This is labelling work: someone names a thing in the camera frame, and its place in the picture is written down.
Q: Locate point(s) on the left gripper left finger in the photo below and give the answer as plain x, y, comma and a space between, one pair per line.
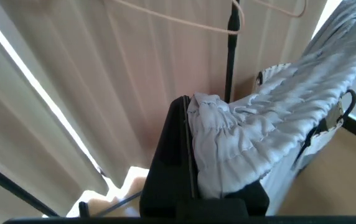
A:
165, 193

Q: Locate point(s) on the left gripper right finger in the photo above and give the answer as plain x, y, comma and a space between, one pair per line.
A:
257, 199

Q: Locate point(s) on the pale grey shorts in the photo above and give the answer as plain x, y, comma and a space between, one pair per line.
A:
243, 140

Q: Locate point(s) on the white laundry basket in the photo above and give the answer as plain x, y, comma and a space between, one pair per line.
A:
321, 140

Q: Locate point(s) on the black clothes rack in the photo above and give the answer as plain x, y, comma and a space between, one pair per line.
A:
231, 56

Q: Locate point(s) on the pink clothes hanger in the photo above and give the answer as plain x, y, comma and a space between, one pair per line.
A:
178, 20

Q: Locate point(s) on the beige curtain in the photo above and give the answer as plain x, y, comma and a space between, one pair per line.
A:
119, 77

